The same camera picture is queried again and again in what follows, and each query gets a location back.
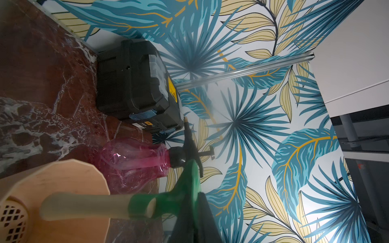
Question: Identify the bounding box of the green toy rake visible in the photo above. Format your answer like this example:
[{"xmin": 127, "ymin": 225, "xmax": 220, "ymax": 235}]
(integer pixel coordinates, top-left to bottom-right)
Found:
[{"xmin": 39, "ymin": 160, "xmax": 201, "ymax": 221}]

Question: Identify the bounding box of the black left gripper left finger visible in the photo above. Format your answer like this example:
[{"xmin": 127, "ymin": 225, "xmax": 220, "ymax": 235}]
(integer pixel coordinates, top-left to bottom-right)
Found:
[{"xmin": 168, "ymin": 195, "xmax": 195, "ymax": 243}]

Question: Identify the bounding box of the pink spray bottle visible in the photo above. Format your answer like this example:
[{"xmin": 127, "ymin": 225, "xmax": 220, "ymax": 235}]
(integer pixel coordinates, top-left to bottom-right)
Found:
[{"xmin": 98, "ymin": 116, "xmax": 215, "ymax": 194}]

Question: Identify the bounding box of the black yellow toolbox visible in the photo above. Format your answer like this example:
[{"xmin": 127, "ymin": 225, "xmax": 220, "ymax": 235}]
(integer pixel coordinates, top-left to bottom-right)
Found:
[{"xmin": 96, "ymin": 39, "xmax": 184, "ymax": 134}]

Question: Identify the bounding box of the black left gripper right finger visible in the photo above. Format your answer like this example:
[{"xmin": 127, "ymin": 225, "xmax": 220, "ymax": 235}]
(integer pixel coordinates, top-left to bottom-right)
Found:
[{"xmin": 197, "ymin": 192, "xmax": 223, "ymax": 243}]

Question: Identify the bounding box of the peach plastic flower pot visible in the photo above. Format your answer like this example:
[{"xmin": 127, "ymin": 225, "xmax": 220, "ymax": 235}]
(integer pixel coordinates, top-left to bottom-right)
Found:
[{"xmin": 0, "ymin": 158, "xmax": 110, "ymax": 243}]

